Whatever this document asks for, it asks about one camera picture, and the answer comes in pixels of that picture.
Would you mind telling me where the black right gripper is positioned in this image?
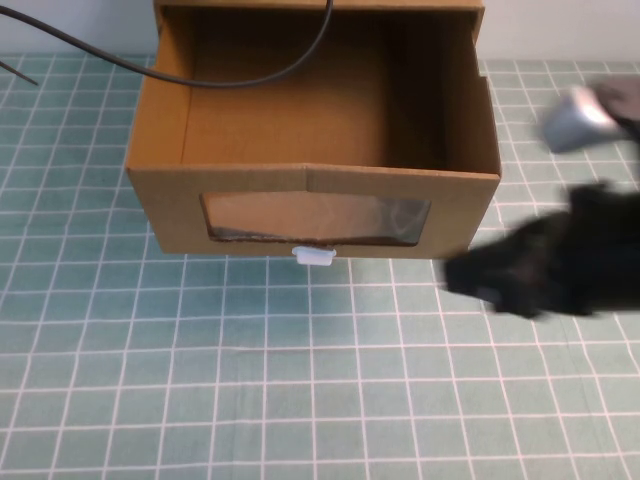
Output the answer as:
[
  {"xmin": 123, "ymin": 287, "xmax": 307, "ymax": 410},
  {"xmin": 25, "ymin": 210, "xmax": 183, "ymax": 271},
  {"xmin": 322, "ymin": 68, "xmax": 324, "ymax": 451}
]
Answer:
[{"xmin": 444, "ymin": 182, "xmax": 640, "ymax": 320}]

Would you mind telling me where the cardboard drawer with crinkled window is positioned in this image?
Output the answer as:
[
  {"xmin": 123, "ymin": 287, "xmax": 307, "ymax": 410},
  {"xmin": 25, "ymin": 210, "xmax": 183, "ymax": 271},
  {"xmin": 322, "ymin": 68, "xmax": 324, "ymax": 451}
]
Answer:
[{"xmin": 125, "ymin": 4, "xmax": 502, "ymax": 262}]

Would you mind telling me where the green checked tablecloth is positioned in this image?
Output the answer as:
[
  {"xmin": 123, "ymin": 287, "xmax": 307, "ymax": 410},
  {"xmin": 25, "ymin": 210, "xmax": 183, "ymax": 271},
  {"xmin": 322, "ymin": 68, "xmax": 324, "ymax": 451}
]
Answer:
[{"xmin": 0, "ymin": 53, "xmax": 640, "ymax": 480}]

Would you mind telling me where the cardboard shell of crinkled-window drawer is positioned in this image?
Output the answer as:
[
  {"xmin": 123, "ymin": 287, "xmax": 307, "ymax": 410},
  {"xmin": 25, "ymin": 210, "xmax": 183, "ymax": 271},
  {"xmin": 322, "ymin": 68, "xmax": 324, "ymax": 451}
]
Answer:
[{"xmin": 147, "ymin": 0, "xmax": 490, "ymax": 84}]

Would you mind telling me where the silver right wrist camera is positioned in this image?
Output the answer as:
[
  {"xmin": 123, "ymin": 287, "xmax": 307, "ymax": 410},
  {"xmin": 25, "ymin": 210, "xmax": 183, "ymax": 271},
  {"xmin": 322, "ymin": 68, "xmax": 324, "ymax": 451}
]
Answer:
[{"xmin": 541, "ymin": 84, "xmax": 622, "ymax": 154}]

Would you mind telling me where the white handle under crinkled window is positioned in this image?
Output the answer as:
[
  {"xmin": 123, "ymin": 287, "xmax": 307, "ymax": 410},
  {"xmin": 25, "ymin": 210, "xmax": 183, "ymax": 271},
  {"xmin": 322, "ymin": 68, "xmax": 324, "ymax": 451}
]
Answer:
[{"xmin": 291, "ymin": 244, "xmax": 337, "ymax": 267}]

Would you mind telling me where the thick black cable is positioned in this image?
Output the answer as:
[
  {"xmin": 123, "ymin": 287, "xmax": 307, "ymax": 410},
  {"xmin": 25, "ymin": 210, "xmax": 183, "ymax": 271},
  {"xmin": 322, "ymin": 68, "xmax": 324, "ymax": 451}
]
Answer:
[{"xmin": 0, "ymin": 0, "xmax": 335, "ymax": 89}]

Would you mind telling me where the thin dark cable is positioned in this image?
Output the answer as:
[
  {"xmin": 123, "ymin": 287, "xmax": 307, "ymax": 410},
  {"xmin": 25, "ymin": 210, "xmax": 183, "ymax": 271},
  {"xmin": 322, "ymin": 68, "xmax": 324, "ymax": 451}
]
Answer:
[{"xmin": 0, "ymin": 60, "xmax": 40, "ymax": 86}]

